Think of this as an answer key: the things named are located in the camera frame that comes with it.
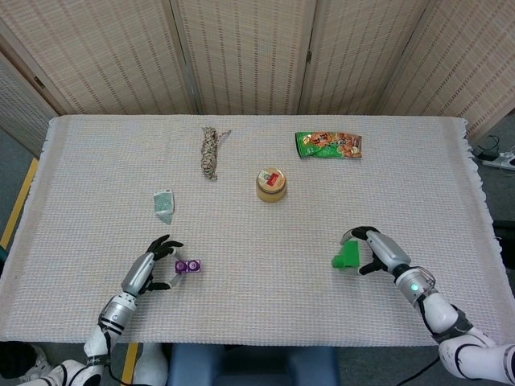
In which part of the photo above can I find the small purple block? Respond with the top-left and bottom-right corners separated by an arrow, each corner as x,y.
175,259 -> 203,275

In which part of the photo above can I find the small translucent green packet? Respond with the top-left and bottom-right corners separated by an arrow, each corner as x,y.
152,188 -> 176,224

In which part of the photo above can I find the green and purple toy block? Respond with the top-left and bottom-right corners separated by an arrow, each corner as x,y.
330,240 -> 360,271

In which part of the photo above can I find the blue seat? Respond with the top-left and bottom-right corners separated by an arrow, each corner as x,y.
167,344 -> 341,386

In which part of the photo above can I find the woven folding screen panel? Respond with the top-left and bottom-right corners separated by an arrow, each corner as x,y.
0,51 -> 56,158
168,0 -> 323,116
0,0 -> 202,117
297,0 -> 438,116
380,0 -> 515,140

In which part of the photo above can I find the green snack packet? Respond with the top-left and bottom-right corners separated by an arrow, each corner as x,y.
295,130 -> 363,161

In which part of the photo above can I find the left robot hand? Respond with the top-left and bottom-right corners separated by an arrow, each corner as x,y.
120,234 -> 185,298

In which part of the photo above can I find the coiled speckled rope bundle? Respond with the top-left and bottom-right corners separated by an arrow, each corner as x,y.
200,126 -> 233,182

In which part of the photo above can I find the white power strip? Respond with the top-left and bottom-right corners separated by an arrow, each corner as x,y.
481,154 -> 515,172

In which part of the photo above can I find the black power cable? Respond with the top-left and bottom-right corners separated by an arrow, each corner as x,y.
474,135 -> 502,158

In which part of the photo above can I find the white woven tablecloth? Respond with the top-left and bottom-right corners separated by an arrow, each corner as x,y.
0,114 -> 504,347

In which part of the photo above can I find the white robot body shell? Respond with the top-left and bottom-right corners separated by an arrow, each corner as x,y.
132,342 -> 169,386

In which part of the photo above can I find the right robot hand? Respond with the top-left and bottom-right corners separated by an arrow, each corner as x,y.
340,225 -> 412,277

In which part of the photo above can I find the yellow jar with labelled lid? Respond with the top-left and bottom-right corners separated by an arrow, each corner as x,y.
255,167 -> 287,204

